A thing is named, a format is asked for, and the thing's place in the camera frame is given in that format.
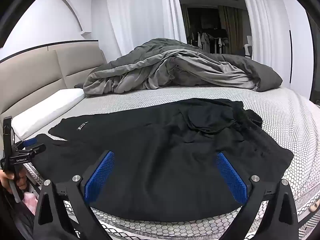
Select black vertical door handle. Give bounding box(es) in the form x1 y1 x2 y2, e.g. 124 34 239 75
289 30 292 83

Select beige padded headboard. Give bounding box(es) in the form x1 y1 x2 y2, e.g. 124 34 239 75
0 40 108 123

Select black pants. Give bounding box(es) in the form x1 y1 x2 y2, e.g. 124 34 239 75
32 98 294 222

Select grey duvet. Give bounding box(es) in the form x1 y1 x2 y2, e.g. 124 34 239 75
83 38 283 98

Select white pillow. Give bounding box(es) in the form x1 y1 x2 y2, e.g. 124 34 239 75
11 88 85 142

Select person's dark clothing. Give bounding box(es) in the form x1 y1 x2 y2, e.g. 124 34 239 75
0 195 35 240

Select brown curtain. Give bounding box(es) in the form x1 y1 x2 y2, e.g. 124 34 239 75
219 5 247 54

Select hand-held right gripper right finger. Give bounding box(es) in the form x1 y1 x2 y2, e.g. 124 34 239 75
215 151 299 240

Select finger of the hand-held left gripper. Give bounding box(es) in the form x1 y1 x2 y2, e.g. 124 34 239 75
24 144 47 158
16 139 37 150

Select clothes rack with garments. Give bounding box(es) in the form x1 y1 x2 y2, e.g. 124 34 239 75
192 29 229 54

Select white chair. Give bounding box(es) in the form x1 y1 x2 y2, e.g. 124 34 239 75
244 35 253 59

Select pink cloth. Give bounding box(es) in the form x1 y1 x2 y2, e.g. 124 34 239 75
22 192 38 215

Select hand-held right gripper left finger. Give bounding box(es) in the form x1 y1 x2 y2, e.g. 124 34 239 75
33 150 116 240

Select person's left hand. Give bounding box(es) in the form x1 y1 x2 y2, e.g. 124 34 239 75
0 166 27 194

